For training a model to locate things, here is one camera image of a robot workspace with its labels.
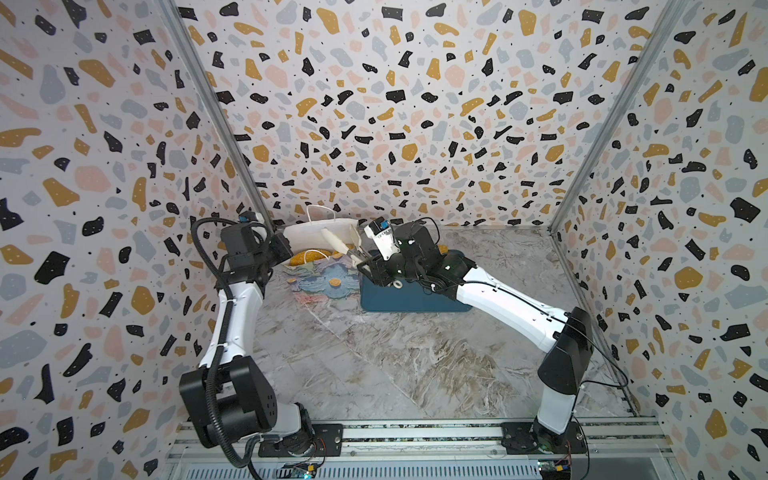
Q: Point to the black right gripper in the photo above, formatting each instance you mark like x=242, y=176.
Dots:
x=372, y=258

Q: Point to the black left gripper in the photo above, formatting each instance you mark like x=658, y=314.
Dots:
x=278, y=241

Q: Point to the metal tongs with white tips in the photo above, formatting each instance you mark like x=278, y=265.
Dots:
x=354, y=248

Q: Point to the floral paper bag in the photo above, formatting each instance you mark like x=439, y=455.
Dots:
x=334, y=278

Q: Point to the large sesame oval loaf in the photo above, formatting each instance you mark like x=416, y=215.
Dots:
x=309, y=256

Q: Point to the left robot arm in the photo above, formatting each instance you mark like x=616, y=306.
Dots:
x=230, y=402

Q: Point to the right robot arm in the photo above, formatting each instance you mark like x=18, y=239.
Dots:
x=566, y=339

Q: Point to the teal plastic tray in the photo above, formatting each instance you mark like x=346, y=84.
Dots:
x=410, y=298

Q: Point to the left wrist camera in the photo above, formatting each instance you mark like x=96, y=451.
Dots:
x=251, y=216

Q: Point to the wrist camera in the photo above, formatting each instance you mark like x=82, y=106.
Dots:
x=251, y=216
x=380, y=232

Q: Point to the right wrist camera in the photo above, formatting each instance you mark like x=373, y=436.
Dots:
x=380, y=232

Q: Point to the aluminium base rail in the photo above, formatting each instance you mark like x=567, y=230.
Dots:
x=597, y=448

